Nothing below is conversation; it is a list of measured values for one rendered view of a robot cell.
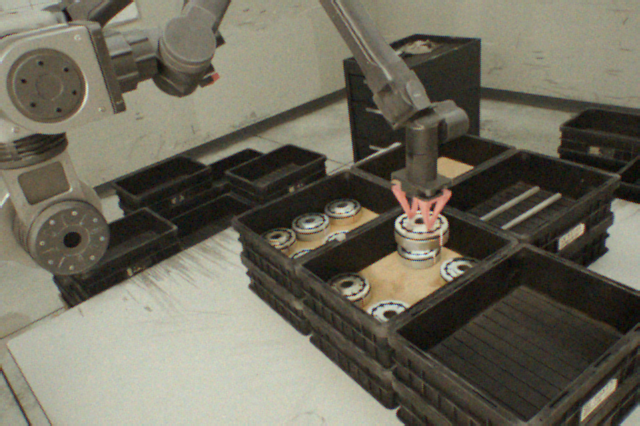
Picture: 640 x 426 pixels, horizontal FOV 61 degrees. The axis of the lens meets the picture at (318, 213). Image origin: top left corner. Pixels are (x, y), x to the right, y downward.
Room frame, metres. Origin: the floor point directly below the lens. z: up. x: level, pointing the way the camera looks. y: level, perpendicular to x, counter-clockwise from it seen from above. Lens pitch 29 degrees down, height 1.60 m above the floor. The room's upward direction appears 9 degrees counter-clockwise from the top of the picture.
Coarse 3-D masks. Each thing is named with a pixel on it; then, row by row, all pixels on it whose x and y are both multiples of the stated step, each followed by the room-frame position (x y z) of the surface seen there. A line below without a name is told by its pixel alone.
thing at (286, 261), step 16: (368, 176) 1.38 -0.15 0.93; (256, 208) 1.29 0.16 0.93; (400, 208) 1.18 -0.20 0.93; (240, 224) 1.22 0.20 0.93; (368, 224) 1.12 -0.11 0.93; (256, 240) 1.13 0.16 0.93; (336, 240) 1.07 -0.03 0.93; (272, 256) 1.07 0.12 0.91; (288, 256) 1.04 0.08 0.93; (304, 256) 1.03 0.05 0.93
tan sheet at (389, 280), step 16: (448, 256) 1.08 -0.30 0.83; (368, 272) 1.07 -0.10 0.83; (384, 272) 1.06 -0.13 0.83; (400, 272) 1.05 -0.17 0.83; (416, 272) 1.04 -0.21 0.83; (432, 272) 1.03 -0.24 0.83; (384, 288) 1.00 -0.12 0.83; (400, 288) 0.99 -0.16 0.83; (416, 288) 0.98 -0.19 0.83; (432, 288) 0.97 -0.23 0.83; (368, 304) 0.95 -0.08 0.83
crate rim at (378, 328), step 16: (432, 208) 1.16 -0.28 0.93; (480, 224) 1.05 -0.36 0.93; (512, 240) 0.96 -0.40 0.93; (496, 256) 0.92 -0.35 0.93; (304, 272) 0.96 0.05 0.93; (464, 272) 0.88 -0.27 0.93; (320, 288) 0.91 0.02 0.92; (448, 288) 0.84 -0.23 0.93; (336, 304) 0.86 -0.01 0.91; (352, 304) 0.84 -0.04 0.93; (416, 304) 0.81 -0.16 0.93; (368, 320) 0.78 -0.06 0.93; (384, 336) 0.75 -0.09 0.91
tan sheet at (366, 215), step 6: (366, 210) 1.37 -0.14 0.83; (366, 216) 1.34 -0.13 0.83; (372, 216) 1.33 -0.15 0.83; (354, 222) 1.31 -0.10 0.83; (360, 222) 1.31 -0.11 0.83; (330, 228) 1.30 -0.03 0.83; (336, 228) 1.30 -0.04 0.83; (342, 228) 1.29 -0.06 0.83; (348, 228) 1.29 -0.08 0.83; (318, 240) 1.25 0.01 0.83; (300, 246) 1.23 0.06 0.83; (306, 246) 1.23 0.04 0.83; (312, 246) 1.22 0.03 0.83; (294, 252) 1.21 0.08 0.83
